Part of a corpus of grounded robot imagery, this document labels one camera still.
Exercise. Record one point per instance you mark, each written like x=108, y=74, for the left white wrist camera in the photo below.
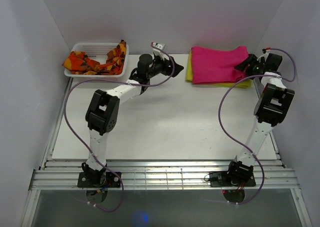
x=158, y=49

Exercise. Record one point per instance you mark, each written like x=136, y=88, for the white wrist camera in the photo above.
x=265, y=53
x=158, y=49

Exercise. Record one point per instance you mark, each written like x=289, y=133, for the aluminium frame rail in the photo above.
x=160, y=175

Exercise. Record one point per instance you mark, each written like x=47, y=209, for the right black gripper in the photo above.
x=251, y=58

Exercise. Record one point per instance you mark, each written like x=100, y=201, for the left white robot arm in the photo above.
x=102, y=115

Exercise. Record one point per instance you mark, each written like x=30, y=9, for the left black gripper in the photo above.
x=166, y=64

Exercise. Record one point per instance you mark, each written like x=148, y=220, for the white plastic basket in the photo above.
x=100, y=62

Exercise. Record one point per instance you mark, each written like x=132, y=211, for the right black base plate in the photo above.
x=223, y=179

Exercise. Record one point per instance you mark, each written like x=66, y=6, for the orange patterned trousers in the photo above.
x=100, y=64

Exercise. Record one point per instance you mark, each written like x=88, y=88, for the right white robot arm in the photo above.
x=271, y=109

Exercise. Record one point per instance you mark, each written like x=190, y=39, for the pink trousers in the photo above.
x=211, y=66

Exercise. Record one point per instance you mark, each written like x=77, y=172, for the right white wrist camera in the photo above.
x=265, y=53

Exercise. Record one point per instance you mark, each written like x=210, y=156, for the folded yellow trousers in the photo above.
x=189, y=77

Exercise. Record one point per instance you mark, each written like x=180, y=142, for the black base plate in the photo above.
x=223, y=179
x=115, y=179

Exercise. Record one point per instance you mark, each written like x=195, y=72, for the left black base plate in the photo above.
x=115, y=179

